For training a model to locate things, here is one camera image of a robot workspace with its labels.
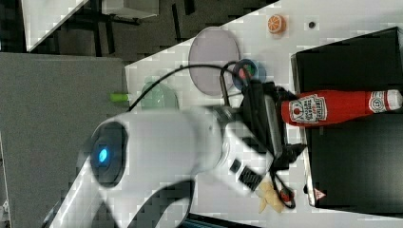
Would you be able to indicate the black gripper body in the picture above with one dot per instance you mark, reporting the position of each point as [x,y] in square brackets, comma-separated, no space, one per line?
[260,110]

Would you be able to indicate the red ketchup bottle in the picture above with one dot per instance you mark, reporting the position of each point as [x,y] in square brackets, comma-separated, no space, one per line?
[324,107]

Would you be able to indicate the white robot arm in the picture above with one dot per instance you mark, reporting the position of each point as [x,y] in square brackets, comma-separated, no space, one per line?
[142,165]

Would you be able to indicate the black toaster oven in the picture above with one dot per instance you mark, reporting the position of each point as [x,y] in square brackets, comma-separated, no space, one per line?
[355,166]

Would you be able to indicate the red toy in bowl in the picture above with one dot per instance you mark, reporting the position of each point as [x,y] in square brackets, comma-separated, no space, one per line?
[247,72]

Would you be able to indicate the lilac round plate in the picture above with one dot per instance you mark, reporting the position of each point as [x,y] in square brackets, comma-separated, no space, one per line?
[212,46]

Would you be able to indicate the orange slice toy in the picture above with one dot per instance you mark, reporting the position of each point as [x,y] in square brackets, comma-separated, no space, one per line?
[276,24]

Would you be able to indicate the peeled toy banana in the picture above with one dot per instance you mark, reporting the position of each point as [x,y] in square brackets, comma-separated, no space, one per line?
[268,197]

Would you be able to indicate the toy strawberry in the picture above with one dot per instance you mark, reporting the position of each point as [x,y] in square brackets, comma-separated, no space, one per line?
[286,195]

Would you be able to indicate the green perforated colander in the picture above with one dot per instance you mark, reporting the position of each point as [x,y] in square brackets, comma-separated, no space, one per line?
[160,96]

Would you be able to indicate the green toy vegetable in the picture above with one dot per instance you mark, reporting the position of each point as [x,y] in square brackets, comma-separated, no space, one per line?
[118,97]

